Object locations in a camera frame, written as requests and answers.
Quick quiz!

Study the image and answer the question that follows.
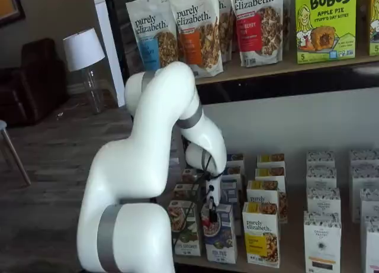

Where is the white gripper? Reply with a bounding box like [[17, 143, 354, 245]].
[[205, 177, 223, 223]]

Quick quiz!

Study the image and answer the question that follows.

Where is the blue and white oatmeal box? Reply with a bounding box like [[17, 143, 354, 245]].
[[222, 165, 245, 176], [201, 203, 238, 265], [220, 174, 247, 237], [226, 153, 246, 168]]

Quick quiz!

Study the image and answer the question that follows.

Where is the green oatmeal box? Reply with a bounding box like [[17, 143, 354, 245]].
[[181, 168, 203, 185], [172, 184, 200, 202], [166, 200, 202, 256]]

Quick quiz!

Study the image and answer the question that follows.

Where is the yellow and white granola box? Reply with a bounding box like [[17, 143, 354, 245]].
[[246, 179, 288, 224], [255, 167, 287, 184], [256, 153, 286, 169], [242, 201, 282, 269]]

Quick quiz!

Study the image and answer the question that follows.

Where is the green Bobo's apple pie box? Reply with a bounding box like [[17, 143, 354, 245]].
[[294, 0, 357, 65]]

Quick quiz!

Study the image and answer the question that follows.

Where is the yellow Bobo's snack box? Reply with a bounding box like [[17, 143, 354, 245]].
[[368, 0, 379, 57]]

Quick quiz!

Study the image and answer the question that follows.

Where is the granola bag blue label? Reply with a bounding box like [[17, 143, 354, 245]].
[[125, 0, 179, 72]]

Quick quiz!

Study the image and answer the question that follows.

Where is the granola bag red label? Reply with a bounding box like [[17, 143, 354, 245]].
[[228, 0, 285, 68]]

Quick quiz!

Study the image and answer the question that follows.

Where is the grey metal stool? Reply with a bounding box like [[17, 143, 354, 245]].
[[0, 120, 32, 187]]

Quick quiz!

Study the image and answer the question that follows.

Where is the white shade table lamp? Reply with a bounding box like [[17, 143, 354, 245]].
[[62, 27, 106, 114]]

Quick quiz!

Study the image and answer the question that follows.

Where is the brown leather armchair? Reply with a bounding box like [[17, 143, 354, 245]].
[[0, 38, 70, 128]]

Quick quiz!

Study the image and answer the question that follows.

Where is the dark framed picture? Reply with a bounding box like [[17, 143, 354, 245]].
[[0, 0, 26, 28]]

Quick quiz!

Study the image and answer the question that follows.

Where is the long black robot cable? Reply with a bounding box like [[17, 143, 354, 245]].
[[171, 154, 214, 250]]

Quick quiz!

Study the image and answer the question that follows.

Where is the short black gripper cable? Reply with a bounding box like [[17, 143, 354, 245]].
[[204, 170, 224, 194]]

